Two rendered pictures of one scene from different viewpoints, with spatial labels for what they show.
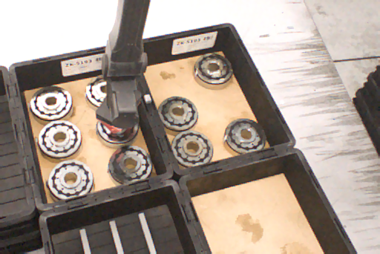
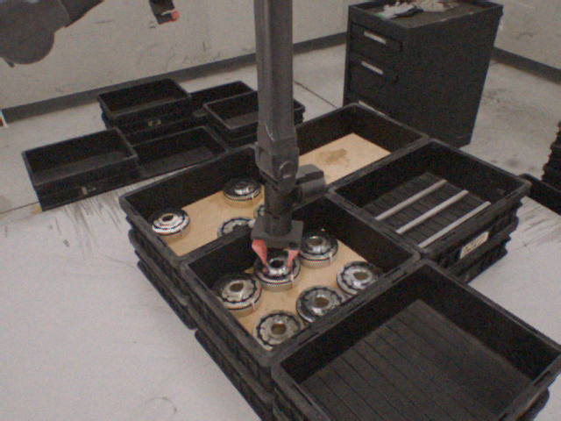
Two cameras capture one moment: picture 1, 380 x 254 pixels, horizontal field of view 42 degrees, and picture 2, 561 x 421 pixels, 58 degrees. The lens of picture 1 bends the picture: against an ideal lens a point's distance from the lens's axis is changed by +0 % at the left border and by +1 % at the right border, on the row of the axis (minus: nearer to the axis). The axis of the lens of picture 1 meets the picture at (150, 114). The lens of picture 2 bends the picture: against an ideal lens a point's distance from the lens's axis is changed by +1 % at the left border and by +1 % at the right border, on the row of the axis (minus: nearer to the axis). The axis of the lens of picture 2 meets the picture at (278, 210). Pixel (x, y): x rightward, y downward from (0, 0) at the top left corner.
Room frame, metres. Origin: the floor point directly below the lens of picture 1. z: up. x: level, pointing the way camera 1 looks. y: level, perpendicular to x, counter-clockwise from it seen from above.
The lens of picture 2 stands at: (0.81, 0.86, 1.62)
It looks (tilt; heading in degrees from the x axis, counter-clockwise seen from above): 37 degrees down; 257
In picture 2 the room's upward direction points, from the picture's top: 2 degrees counter-clockwise
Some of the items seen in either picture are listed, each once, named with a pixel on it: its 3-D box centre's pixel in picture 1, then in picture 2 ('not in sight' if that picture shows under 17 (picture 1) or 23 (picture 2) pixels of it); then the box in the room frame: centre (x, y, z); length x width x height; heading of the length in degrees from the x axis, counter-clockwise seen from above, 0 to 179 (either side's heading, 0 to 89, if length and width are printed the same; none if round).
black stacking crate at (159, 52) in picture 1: (202, 105); (222, 214); (0.72, -0.13, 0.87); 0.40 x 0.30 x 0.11; 23
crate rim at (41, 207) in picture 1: (87, 119); (300, 263); (0.60, 0.14, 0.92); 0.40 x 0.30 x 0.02; 23
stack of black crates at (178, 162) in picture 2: not in sight; (181, 181); (0.79, -1.16, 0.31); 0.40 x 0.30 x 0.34; 16
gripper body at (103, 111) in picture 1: (119, 98); (277, 221); (0.63, 0.08, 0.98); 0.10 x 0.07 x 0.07; 157
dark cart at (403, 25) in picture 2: not in sight; (411, 90); (-0.52, -1.48, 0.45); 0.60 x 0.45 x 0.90; 16
